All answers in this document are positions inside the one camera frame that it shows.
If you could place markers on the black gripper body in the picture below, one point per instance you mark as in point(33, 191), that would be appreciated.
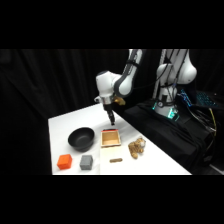
point(108, 109)

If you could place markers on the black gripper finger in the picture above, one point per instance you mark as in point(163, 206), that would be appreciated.
point(111, 120)
point(114, 120)

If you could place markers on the orange wooden tray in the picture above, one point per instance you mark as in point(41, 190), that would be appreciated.
point(110, 138)

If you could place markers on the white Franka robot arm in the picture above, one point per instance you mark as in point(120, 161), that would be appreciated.
point(125, 78)

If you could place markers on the black bowl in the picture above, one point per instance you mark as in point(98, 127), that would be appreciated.
point(81, 138)

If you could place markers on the tiger plush toy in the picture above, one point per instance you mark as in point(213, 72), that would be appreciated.
point(136, 147)

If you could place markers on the grey cube block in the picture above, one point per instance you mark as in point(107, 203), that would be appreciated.
point(86, 162)

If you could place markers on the small green light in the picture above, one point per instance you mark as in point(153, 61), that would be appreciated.
point(172, 113)

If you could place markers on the black robot stand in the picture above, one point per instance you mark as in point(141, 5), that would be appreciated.
point(173, 136)

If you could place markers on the orange cube block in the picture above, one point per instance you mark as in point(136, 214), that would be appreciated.
point(64, 161)

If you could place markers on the black curtain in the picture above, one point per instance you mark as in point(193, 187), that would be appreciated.
point(50, 83)

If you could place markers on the blue-lit keyboard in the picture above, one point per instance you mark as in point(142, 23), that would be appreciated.
point(208, 99)

